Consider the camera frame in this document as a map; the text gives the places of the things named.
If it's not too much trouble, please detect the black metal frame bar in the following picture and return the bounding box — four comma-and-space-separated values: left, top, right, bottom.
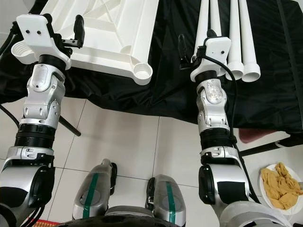
237, 134, 303, 157
59, 116, 82, 138

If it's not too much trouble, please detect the white plastic table top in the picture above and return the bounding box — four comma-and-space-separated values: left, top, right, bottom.
11, 0, 160, 86

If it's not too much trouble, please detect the black cloth table cover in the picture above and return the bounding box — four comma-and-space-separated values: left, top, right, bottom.
0, 0, 303, 134

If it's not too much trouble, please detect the red seat edge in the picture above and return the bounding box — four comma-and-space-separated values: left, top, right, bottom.
238, 128, 279, 143

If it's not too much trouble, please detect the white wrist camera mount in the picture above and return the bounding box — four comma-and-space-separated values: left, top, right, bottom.
189, 36, 232, 84
15, 13, 74, 71

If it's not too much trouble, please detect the black robot torso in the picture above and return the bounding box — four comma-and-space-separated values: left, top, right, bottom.
54, 208, 221, 227

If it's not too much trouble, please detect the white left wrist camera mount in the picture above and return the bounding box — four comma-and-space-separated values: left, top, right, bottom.
15, 13, 74, 71

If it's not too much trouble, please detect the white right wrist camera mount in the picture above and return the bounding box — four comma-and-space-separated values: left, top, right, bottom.
189, 36, 232, 84

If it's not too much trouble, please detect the white plate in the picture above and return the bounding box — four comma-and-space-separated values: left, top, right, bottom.
259, 163, 303, 217

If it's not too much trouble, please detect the silver left robot leg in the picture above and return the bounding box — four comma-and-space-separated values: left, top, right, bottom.
72, 158, 118, 221

